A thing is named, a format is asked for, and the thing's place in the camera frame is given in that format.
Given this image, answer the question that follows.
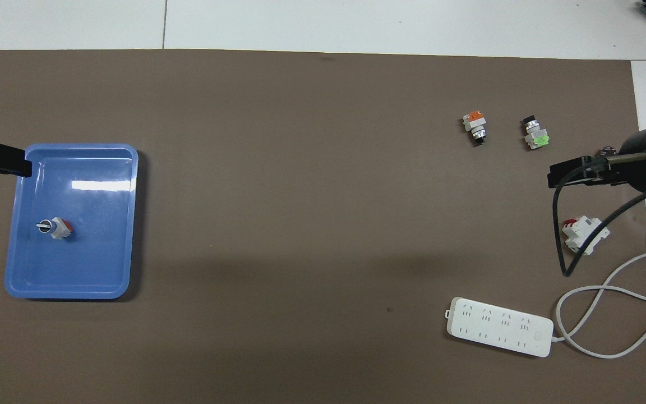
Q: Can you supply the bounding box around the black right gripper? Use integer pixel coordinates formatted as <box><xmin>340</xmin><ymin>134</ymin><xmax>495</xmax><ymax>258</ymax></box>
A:
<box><xmin>547</xmin><ymin>128</ymin><xmax>646</xmax><ymax>191</ymax></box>

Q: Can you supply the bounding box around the red selector switch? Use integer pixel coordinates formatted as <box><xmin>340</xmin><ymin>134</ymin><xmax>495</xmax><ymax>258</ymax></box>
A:
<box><xmin>36</xmin><ymin>217</ymin><xmax>73</xmax><ymax>241</ymax></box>

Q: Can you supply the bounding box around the white circuit breaker red lever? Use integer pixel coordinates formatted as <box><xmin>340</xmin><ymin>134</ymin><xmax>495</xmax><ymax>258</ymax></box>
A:
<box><xmin>562</xmin><ymin>216</ymin><xmax>611</xmax><ymax>256</ymax></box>

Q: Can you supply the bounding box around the blue plastic tray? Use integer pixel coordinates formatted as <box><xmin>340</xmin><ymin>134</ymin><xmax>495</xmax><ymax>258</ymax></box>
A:
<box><xmin>4</xmin><ymin>143</ymin><xmax>140</xmax><ymax>301</ymax></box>

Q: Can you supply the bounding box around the white power strip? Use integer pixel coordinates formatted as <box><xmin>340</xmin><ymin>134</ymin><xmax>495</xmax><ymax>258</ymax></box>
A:
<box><xmin>446</xmin><ymin>297</ymin><xmax>555</xmax><ymax>358</ymax></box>

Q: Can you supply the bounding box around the brown table mat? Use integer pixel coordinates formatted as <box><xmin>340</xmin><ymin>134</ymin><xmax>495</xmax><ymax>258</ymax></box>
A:
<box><xmin>0</xmin><ymin>49</ymin><xmax>646</xmax><ymax>404</ymax></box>

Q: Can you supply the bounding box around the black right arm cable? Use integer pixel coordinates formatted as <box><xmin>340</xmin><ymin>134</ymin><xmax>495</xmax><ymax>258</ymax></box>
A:
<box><xmin>552</xmin><ymin>157</ymin><xmax>646</xmax><ymax>277</ymax></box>

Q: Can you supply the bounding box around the green push-button switch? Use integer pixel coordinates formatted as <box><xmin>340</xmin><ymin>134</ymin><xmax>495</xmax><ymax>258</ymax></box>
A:
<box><xmin>522</xmin><ymin>115</ymin><xmax>551</xmax><ymax>151</ymax></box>

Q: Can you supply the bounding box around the orange selector switch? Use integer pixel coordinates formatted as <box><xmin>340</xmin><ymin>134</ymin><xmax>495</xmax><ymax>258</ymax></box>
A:
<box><xmin>462</xmin><ymin>111</ymin><xmax>488</xmax><ymax>146</ymax></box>

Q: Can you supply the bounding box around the white power strip cable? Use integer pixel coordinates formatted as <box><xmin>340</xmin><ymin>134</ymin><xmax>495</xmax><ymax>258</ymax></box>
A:
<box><xmin>552</xmin><ymin>252</ymin><xmax>646</xmax><ymax>359</ymax></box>

